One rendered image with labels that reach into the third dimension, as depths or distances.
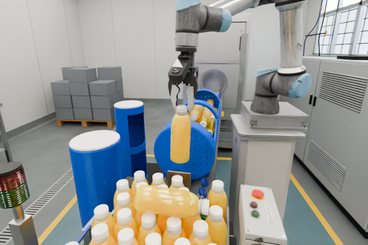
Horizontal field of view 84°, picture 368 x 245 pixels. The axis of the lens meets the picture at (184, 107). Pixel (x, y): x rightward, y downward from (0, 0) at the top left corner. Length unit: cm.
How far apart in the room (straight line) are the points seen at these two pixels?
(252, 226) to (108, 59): 610
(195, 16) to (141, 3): 555
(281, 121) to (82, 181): 113
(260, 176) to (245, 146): 19
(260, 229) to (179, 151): 32
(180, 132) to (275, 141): 58
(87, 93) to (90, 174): 331
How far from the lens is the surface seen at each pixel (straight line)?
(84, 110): 464
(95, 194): 135
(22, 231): 77
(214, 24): 72
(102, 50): 651
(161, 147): 96
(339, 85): 256
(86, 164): 126
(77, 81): 455
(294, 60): 102
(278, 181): 125
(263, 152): 114
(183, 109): 68
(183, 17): 67
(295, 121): 119
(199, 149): 92
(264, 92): 113
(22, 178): 70
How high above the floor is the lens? 154
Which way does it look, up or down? 16 degrees down
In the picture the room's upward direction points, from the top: straight up
